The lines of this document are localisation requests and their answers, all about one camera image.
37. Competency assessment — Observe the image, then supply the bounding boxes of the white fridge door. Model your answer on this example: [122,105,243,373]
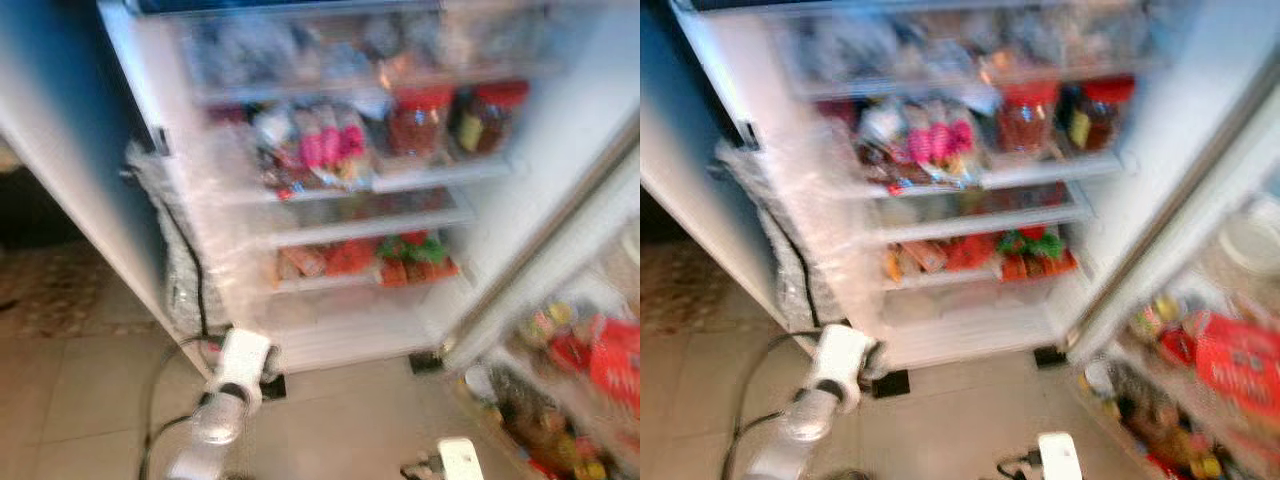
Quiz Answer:
[1065,100,1280,480]
[440,120,641,480]

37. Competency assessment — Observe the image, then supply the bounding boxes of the white fridge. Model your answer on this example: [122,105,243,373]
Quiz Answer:
[670,0,1280,371]
[100,0,641,376]

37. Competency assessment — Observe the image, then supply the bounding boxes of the orange red food packets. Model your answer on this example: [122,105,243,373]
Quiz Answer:
[885,235,1001,283]
[280,240,377,283]

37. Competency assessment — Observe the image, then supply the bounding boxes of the clear bubble wrap sheet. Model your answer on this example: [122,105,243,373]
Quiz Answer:
[715,140,836,331]
[125,140,236,336]

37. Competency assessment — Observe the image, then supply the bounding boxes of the green red food packets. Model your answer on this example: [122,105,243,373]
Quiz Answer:
[378,232,459,287]
[998,228,1079,282]

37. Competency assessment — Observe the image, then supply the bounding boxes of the speckled brown floor mat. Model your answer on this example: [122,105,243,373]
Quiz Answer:
[640,240,761,336]
[0,245,151,336]

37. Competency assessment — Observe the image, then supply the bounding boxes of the white snack bag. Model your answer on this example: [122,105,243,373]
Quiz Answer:
[255,105,303,193]
[858,100,911,187]

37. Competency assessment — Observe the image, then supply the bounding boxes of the white upright panel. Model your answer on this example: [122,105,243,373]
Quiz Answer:
[0,95,191,351]
[640,150,791,336]

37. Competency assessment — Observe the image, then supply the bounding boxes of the pink snack packets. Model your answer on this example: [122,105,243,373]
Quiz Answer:
[905,100,976,186]
[300,108,369,189]

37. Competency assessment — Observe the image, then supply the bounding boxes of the red carton box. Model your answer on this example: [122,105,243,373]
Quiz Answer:
[590,318,641,416]
[1195,312,1280,421]

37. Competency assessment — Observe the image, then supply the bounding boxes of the yellow cap bottle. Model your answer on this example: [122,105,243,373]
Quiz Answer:
[1140,295,1186,341]
[520,305,571,346]

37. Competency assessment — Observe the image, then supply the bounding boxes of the red lid jar reddish contents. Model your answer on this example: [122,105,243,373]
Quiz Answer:
[995,82,1061,154]
[385,88,453,159]

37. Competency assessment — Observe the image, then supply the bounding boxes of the small red jar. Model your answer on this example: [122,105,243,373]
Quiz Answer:
[548,330,591,373]
[1160,325,1201,367]

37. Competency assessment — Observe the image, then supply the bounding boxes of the clear plastic food bags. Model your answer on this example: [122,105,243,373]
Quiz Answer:
[185,10,551,96]
[790,10,1171,91]

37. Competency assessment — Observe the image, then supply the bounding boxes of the red lid jar dark contents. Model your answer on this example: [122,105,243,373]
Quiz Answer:
[450,82,529,156]
[1062,77,1136,151]

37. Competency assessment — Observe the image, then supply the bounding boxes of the white round container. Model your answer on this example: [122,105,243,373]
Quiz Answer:
[1215,200,1280,291]

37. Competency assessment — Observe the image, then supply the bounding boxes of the black fridge power cable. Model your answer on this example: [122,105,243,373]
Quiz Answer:
[770,215,831,331]
[150,195,231,346]

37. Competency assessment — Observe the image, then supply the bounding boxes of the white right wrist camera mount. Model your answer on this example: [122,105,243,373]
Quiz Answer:
[1037,432,1084,480]
[437,437,484,480]

